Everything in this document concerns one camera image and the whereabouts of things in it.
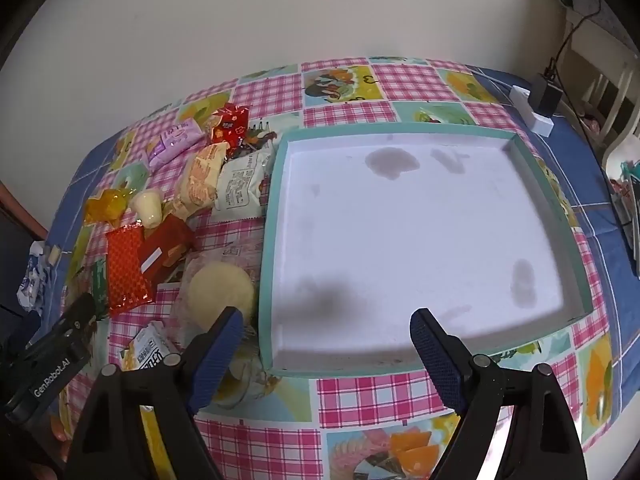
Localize pink checked printed tablecloth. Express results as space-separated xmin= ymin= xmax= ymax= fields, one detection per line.
xmin=55 ymin=57 xmax=626 ymax=480

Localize orange striped bread packet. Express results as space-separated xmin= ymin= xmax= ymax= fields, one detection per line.
xmin=172 ymin=142 xmax=231 ymax=221

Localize cream jelly cup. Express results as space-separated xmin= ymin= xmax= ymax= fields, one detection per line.
xmin=130 ymin=190 xmax=165 ymax=228

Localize orange jelly cup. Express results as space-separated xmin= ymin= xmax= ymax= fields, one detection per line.
xmin=82 ymin=187 xmax=136 ymax=228

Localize red box with white label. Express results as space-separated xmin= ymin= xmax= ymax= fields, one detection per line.
xmin=137 ymin=215 xmax=197 ymax=278

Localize crumpled blue white packet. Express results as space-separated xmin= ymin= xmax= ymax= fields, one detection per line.
xmin=17 ymin=240 xmax=63 ymax=311

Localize clear wrapped yellow snack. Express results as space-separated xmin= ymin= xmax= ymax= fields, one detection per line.
xmin=210 ymin=330 xmax=281 ymax=408

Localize purple snack packet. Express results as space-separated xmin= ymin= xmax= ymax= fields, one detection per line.
xmin=145 ymin=119 xmax=207 ymax=170

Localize teal tray with white inside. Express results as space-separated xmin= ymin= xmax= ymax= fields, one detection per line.
xmin=257 ymin=124 xmax=593 ymax=378

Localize teal items on chair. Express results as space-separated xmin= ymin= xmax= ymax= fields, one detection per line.
xmin=607 ymin=160 xmax=640 ymax=281

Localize black cable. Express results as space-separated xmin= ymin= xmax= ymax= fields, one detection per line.
xmin=542 ymin=0 xmax=603 ymax=78

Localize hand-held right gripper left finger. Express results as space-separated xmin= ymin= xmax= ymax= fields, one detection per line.
xmin=64 ymin=306 xmax=245 ymax=480

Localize brown wooden frame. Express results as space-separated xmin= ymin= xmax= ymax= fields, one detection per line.
xmin=0 ymin=180 xmax=51 ymax=241

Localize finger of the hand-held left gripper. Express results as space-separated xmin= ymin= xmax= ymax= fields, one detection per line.
xmin=60 ymin=292 xmax=98 ymax=356

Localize white and green snack packet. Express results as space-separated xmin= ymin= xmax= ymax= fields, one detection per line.
xmin=120 ymin=321 xmax=183 ymax=371

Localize white chair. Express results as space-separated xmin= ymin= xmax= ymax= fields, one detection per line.
xmin=562 ymin=10 xmax=640 ymax=196

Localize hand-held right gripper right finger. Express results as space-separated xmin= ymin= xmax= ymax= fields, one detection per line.
xmin=410 ymin=308 xmax=589 ymax=480

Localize round yellow cake clear wrap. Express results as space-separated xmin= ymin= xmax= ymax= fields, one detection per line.
xmin=180 ymin=255 xmax=261 ymax=341

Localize red checkered snack packet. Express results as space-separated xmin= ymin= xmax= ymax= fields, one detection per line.
xmin=105 ymin=224 xmax=157 ymax=317

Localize black charger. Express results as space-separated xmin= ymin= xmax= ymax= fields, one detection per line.
xmin=529 ymin=74 xmax=560 ymax=116

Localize white cable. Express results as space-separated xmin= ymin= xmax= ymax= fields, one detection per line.
xmin=470 ymin=70 xmax=515 ymax=93

